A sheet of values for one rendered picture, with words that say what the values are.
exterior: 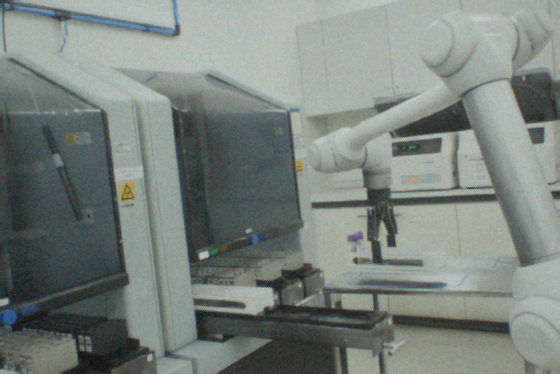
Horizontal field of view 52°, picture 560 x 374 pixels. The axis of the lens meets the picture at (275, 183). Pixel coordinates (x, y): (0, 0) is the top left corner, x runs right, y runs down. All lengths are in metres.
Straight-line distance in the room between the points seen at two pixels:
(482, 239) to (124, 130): 2.67
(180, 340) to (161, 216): 0.35
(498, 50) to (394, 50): 2.93
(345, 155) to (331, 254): 2.57
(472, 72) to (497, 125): 0.12
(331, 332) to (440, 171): 2.41
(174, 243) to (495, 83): 0.93
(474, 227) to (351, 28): 1.66
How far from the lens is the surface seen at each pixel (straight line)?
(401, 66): 4.18
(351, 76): 4.33
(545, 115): 4.14
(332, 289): 1.84
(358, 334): 1.47
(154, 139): 1.62
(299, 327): 1.55
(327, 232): 4.16
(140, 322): 1.58
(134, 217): 1.55
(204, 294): 1.74
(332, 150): 1.65
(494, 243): 3.76
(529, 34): 1.41
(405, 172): 3.87
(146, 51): 3.26
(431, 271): 1.75
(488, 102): 1.27
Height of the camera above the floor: 1.25
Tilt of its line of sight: 3 degrees down
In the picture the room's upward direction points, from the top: 6 degrees counter-clockwise
